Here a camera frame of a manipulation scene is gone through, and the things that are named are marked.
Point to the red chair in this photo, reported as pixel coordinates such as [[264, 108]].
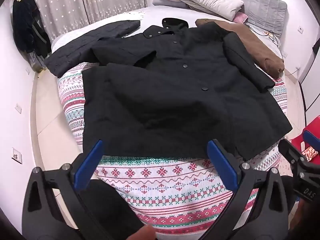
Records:
[[313, 123]]

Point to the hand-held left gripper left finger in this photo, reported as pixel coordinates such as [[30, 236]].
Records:
[[88, 165]]

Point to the brown cloth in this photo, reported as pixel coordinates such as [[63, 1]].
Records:
[[257, 47]]

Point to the grey folded sheet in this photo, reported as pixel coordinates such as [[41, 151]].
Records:
[[170, 3]]

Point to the black button coat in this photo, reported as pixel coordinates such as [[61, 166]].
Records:
[[162, 92]]

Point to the small pink cloth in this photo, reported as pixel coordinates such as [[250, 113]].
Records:
[[240, 18]]

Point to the star print curtain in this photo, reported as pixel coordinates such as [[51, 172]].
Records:
[[62, 10], [112, 0]]

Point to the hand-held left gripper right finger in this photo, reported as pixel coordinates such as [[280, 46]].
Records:
[[222, 165]]

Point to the black quilted jacket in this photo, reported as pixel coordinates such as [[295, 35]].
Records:
[[82, 47]]

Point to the grey padded headboard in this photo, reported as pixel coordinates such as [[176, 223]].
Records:
[[265, 7]]

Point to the white pillow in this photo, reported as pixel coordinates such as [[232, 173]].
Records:
[[207, 0]]

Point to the hanging dark clothes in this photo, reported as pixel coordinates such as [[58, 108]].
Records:
[[27, 25]]

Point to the white wardrobe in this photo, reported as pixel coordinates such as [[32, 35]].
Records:
[[311, 85]]

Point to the person's left hand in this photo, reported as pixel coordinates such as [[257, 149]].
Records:
[[146, 233]]

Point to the patterned knit-print bedspread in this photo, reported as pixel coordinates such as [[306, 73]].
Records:
[[162, 187]]

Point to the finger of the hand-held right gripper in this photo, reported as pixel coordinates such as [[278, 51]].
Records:
[[292, 155], [311, 140]]

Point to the white wall socket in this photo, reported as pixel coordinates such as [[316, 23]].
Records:
[[16, 155], [18, 108], [300, 29]]

